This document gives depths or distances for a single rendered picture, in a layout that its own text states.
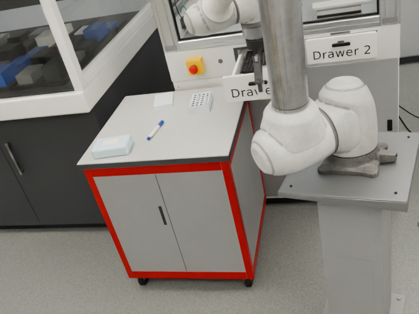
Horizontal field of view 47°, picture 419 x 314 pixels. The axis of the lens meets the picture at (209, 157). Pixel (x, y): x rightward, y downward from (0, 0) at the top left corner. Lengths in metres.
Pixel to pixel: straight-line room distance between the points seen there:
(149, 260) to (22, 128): 0.93
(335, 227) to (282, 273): 0.71
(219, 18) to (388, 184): 0.71
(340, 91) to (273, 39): 0.30
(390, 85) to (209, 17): 1.00
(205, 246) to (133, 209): 0.34
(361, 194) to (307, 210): 1.20
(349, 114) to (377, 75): 0.84
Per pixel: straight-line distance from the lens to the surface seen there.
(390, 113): 2.32
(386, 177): 1.48
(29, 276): 2.80
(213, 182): 1.83
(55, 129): 2.48
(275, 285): 2.26
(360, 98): 1.41
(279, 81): 1.24
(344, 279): 1.81
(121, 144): 1.89
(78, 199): 2.71
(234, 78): 1.90
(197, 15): 1.56
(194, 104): 2.06
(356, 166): 1.49
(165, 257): 2.18
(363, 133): 1.44
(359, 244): 1.67
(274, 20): 1.17
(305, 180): 1.50
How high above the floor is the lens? 1.69
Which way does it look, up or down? 32 degrees down
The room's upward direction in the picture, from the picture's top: 14 degrees counter-clockwise
